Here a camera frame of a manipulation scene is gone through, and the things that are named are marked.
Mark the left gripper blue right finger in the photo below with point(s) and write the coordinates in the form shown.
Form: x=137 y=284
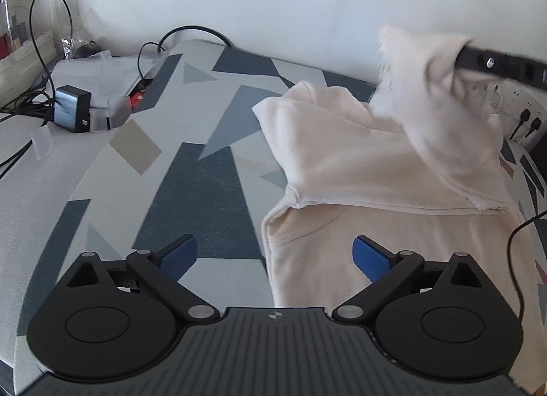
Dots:
x=372 y=259

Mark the white wall socket panel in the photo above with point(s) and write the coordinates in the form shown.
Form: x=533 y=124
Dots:
x=508 y=99

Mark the clear cosmetic organiser box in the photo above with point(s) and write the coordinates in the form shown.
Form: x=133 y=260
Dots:
x=26 y=31

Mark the black plug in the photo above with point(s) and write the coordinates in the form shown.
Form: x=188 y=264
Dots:
x=524 y=117
x=534 y=126

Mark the grey power adapter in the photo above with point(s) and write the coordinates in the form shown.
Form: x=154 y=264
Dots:
x=72 y=109

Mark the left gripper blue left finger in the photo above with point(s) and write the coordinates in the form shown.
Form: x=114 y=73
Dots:
x=175 y=259

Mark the black plug right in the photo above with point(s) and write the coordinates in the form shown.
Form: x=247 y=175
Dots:
x=534 y=126

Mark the geometric patterned mat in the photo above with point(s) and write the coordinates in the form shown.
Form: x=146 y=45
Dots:
x=100 y=318

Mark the cream long-sleeve top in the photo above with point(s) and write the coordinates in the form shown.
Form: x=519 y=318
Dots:
x=415 y=168

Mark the black plug left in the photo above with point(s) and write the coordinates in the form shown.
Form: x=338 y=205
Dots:
x=524 y=117

